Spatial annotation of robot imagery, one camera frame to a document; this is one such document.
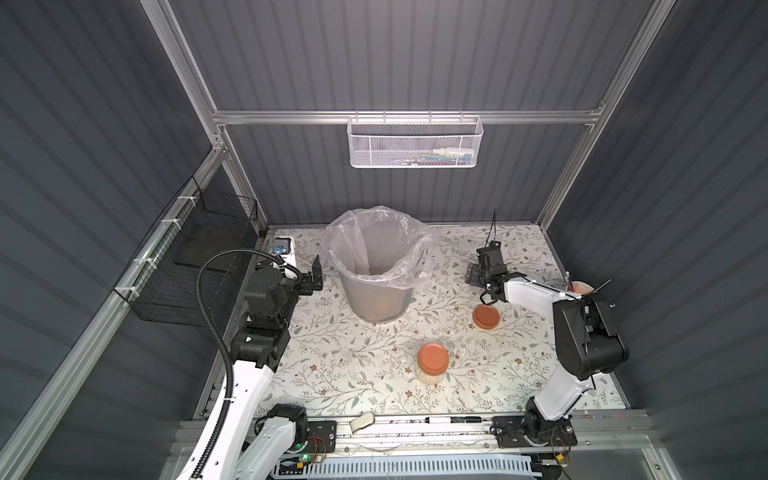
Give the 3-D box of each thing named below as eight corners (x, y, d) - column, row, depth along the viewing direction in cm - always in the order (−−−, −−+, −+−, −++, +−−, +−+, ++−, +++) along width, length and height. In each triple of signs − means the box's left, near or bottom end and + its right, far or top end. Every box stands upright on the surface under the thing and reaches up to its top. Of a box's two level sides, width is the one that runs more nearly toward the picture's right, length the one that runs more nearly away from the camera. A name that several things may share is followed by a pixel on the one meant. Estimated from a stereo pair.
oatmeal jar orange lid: (419, 384, 84) (422, 370, 75) (417, 357, 88) (420, 342, 80) (444, 384, 84) (450, 370, 75) (441, 357, 88) (447, 342, 80)
